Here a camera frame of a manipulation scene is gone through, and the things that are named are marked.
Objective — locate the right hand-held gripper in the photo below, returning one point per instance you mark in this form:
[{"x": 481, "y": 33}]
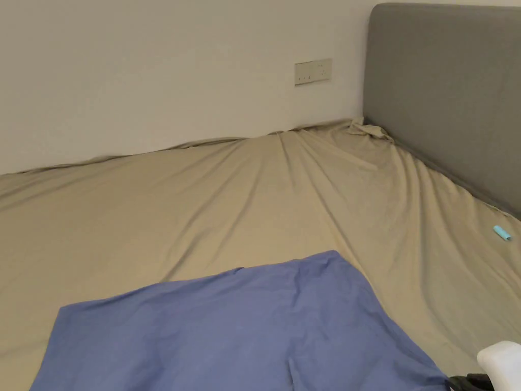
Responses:
[{"x": 502, "y": 366}]

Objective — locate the blue garment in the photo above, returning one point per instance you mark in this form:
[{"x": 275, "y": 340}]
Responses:
[{"x": 228, "y": 334}]

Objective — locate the small light blue tube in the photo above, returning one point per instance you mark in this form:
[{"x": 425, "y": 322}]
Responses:
[{"x": 501, "y": 233}]

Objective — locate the grey padded headboard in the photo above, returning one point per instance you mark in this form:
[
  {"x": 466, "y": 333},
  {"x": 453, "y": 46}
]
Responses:
[{"x": 443, "y": 102}]

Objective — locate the bed with beige sheet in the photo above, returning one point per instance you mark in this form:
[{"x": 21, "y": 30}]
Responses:
[{"x": 203, "y": 211}]

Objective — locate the wall socket panel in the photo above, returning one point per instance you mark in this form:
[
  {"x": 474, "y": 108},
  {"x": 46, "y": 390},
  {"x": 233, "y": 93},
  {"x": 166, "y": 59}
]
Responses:
[{"x": 313, "y": 71}]

